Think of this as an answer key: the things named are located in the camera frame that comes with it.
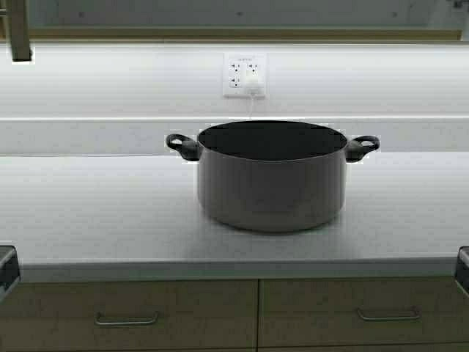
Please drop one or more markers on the wooden drawer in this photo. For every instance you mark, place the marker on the wooden drawer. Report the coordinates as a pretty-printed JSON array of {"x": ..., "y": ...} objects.
[
  {"x": 193, "y": 315},
  {"x": 347, "y": 312}
]

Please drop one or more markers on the white plug adapter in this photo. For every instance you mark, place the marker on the white plug adapter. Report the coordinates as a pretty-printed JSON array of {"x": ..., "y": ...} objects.
[{"x": 253, "y": 86}]

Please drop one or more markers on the metal drawer handle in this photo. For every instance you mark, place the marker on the metal drawer handle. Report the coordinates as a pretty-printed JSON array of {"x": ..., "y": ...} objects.
[
  {"x": 388, "y": 315},
  {"x": 105, "y": 321}
]

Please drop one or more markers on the wooden cabinet door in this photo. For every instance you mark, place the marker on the wooden cabinet door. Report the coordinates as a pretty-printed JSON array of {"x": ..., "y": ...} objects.
[{"x": 15, "y": 11}]

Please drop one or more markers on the metal right drawer handle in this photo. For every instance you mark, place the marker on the metal right drawer handle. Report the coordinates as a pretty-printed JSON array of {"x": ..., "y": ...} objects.
[{"x": 388, "y": 315}]

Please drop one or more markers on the metal left drawer handle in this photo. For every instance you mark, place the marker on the metal left drawer handle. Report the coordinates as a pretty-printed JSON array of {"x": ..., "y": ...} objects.
[{"x": 105, "y": 321}]

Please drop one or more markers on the white wall outlet plate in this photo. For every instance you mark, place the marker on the white wall outlet plate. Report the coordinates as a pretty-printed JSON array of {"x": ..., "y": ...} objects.
[{"x": 237, "y": 67}]

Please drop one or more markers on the dark left base block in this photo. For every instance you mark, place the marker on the dark left base block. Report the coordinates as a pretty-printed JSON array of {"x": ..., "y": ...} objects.
[{"x": 10, "y": 274}]

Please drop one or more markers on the wooden lower left drawer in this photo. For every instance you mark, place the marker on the wooden lower left drawer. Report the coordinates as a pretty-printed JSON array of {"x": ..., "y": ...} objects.
[{"x": 193, "y": 315}]

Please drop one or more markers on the dark base block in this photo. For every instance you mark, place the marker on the dark base block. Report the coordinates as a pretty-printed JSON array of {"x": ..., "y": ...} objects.
[
  {"x": 10, "y": 274},
  {"x": 461, "y": 271}
]

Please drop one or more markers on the wooden lower right drawer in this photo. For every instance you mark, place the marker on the wooden lower right drawer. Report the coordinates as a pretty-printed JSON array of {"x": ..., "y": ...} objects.
[{"x": 347, "y": 312}]

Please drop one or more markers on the grey pot with black handles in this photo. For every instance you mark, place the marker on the grey pot with black handles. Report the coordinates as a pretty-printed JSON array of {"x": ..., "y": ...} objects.
[{"x": 272, "y": 175}]

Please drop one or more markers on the dark right base block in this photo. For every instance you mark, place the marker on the dark right base block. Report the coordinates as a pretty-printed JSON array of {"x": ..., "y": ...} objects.
[{"x": 461, "y": 271}]

